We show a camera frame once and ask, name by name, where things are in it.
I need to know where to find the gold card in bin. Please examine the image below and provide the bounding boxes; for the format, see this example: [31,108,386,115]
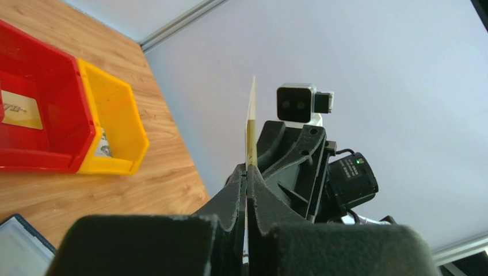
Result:
[1,90,43,130]

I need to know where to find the navy blue card holder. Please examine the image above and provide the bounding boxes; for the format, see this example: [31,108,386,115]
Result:
[1,213,56,276]

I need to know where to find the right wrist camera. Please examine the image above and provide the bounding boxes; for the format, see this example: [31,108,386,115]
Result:
[276,83,334,128]

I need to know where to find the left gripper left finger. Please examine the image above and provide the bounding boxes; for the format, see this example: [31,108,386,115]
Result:
[47,164,246,275]

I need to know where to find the red plastic bin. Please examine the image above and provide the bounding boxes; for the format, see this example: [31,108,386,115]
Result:
[1,21,96,174]

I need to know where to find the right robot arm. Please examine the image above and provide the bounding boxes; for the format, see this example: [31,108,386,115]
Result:
[257,121,396,225]

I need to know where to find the yellow plastic bin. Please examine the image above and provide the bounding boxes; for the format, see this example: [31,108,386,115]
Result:
[77,59,149,175]

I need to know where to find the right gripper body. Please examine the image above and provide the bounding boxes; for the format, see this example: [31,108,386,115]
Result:
[257,121,327,223]

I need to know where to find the silver VIP card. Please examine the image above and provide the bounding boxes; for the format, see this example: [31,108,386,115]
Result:
[94,128,112,158]

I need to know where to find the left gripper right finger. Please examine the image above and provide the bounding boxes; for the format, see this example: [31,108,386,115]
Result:
[247,165,440,275]

